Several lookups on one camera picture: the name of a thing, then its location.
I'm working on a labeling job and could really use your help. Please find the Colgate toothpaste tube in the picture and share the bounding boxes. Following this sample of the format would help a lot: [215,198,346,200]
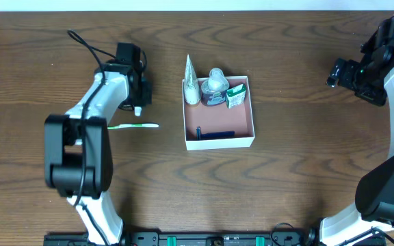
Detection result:
[134,107,142,117]

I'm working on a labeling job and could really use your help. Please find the green white toothbrush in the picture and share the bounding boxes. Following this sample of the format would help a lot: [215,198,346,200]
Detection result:
[107,123,159,130]

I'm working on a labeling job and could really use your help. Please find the white Pantene tube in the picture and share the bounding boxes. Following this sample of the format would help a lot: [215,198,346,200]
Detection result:
[183,55,200,105]

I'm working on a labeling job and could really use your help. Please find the clear blue soap dispenser bottle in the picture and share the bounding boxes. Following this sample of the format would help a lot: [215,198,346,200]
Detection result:
[200,68,230,107]

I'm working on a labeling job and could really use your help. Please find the small green white box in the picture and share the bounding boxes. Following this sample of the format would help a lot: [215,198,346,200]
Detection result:
[226,84,247,109]

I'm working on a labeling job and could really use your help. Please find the dark blue razor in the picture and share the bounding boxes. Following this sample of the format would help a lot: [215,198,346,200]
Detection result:
[196,126,235,141]

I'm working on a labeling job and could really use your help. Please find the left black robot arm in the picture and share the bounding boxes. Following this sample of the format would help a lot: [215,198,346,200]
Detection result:
[44,43,152,245]

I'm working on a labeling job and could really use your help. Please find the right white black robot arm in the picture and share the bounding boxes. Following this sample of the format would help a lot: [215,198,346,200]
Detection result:
[309,15,394,245]

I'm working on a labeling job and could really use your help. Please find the white box pink interior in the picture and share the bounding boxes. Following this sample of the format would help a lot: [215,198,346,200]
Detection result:
[182,92,255,151]

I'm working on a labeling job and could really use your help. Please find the left black cable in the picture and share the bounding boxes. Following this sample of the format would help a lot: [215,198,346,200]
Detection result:
[66,29,148,246]

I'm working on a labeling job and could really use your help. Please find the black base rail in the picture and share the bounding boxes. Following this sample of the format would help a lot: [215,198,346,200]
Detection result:
[42,222,388,246]

